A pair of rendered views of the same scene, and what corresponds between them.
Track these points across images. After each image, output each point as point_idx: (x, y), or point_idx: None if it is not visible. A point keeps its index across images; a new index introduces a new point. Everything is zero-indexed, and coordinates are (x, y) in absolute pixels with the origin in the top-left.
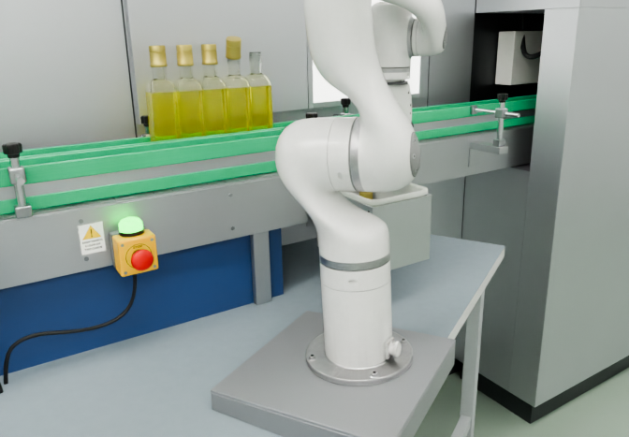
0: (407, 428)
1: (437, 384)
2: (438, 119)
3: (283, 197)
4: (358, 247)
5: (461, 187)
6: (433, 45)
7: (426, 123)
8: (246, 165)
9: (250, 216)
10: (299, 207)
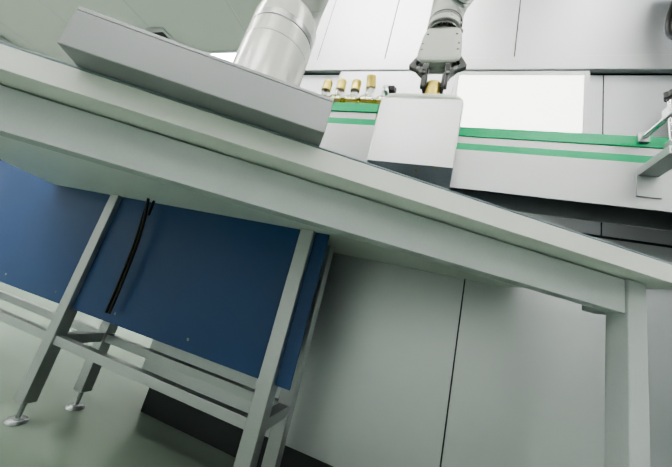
0: (130, 37)
1: (247, 89)
2: (576, 141)
3: (350, 139)
4: (260, 2)
5: None
6: None
7: (556, 142)
8: (334, 117)
9: (321, 145)
10: (362, 149)
